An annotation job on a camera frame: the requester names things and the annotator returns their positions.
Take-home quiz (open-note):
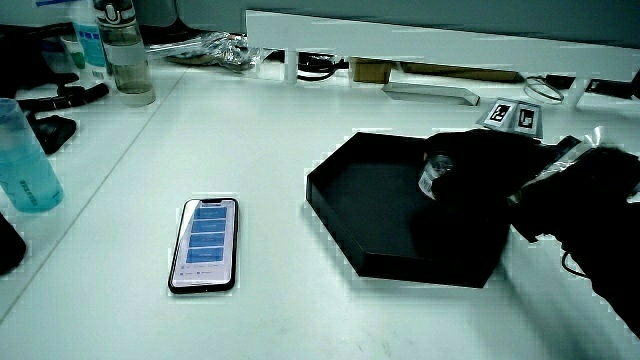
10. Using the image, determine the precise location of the white desk shelf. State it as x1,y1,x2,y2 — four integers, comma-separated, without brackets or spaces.
245,9,640,109

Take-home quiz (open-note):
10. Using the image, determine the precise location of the thin black cable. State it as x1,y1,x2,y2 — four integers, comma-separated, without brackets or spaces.
560,249,589,279

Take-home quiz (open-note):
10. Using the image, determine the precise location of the crumpled clear plastic bag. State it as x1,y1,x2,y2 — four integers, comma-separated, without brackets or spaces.
148,30,262,72

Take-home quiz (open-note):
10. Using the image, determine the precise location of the black flat device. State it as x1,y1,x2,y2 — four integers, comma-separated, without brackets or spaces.
584,73,640,101

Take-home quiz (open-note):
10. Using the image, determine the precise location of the black coiled cable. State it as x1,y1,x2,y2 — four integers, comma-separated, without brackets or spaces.
296,51,349,83

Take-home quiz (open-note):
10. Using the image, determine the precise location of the black bag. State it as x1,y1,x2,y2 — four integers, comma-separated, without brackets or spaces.
0,21,82,100

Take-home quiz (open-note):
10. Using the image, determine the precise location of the black computer mouse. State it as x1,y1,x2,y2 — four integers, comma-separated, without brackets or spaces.
28,114,78,156

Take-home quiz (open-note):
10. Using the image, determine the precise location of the white bottle blue label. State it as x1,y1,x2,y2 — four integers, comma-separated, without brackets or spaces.
61,0,109,84

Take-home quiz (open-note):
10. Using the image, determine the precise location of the brown cardboard box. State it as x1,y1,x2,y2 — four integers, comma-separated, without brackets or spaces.
348,56,394,85

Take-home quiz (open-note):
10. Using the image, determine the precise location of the person's right hand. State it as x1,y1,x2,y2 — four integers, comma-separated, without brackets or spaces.
417,98,582,212

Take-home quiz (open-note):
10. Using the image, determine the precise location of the teal translucent bottle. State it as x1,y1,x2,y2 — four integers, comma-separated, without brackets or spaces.
0,97,66,214

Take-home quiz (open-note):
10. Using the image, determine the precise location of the black rounded object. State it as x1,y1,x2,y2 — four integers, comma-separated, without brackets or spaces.
0,211,28,277

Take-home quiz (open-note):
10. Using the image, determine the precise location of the black smartphone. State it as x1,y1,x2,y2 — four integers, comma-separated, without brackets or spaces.
167,197,241,295

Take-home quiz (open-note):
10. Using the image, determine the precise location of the clear water bottle dark lid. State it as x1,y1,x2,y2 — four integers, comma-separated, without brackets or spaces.
92,0,157,107

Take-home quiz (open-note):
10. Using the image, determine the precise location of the flat brown board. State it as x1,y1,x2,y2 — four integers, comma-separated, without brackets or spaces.
399,60,525,84

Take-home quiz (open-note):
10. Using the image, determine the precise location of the black hexagonal plate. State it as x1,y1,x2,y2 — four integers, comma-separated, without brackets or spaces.
305,130,512,290

